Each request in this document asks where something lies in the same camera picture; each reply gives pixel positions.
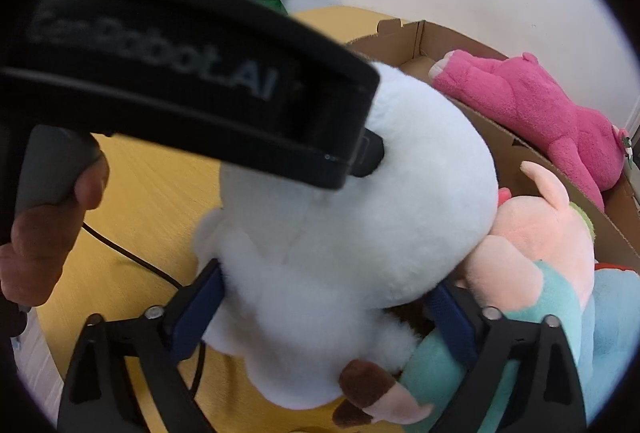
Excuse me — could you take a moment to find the white plush toy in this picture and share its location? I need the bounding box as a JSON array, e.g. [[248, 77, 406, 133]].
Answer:
[[193, 64, 498, 410]]

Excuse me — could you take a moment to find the teal and pink plush doll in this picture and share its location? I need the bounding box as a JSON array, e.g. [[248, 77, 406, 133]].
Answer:
[[333, 161, 594, 431]]

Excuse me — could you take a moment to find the brown cardboard box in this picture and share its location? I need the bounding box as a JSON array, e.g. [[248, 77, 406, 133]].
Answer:
[[350, 19, 639, 269]]

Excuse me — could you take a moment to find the light blue plush toy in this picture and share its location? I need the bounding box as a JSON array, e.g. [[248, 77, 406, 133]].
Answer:
[[577, 263, 640, 422]]

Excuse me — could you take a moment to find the person's left hand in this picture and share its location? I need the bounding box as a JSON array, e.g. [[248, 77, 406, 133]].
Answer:
[[1, 156, 110, 307]]

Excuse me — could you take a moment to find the pink bear plush toy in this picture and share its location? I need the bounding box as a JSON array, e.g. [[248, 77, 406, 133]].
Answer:
[[428, 50, 628, 210]]

